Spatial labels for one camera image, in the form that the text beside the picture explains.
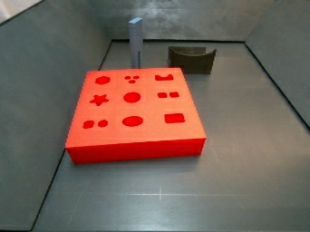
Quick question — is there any blue double-square peg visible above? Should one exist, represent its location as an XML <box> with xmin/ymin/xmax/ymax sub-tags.
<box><xmin>129</xmin><ymin>17</ymin><xmax>144</xmax><ymax>68</ymax></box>

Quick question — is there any red shape-sorting board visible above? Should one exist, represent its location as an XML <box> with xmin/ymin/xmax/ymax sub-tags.
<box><xmin>66</xmin><ymin>68</ymin><xmax>206</xmax><ymax>164</ymax></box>

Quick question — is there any dark curved holder block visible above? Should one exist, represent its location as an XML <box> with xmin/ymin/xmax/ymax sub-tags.
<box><xmin>169</xmin><ymin>46</ymin><xmax>217</xmax><ymax>74</ymax></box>

